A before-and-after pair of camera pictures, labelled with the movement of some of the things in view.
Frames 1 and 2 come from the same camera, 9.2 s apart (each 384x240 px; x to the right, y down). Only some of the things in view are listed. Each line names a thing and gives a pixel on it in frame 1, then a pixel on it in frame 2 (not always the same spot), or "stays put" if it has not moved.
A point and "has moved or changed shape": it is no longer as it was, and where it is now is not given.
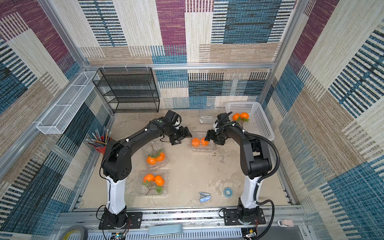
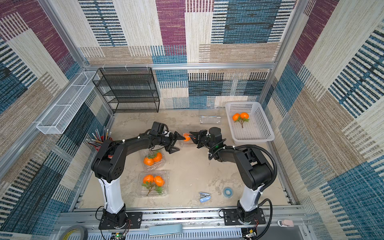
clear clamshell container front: (153, 183) stays put
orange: (204, 142) has moved or changed shape
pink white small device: (286, 223) stays put
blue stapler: (204, 197) stays put
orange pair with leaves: (242, 117) stays put
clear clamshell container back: (206, 119) stays put
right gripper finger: (210, 134) -> (195, 134)
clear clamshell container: (197, 142) has moved or changed shape
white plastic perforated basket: (257, 123) stays put
